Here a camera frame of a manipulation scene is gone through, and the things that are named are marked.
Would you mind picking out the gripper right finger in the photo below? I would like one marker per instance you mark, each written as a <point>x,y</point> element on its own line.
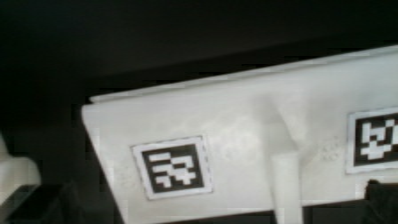
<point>380,212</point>

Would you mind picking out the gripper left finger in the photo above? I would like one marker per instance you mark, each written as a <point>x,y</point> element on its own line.
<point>46,204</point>

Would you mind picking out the white cabinet body box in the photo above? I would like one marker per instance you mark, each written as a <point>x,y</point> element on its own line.
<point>18,172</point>

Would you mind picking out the white cabinet door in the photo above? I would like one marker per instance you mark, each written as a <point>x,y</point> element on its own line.
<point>259,141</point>

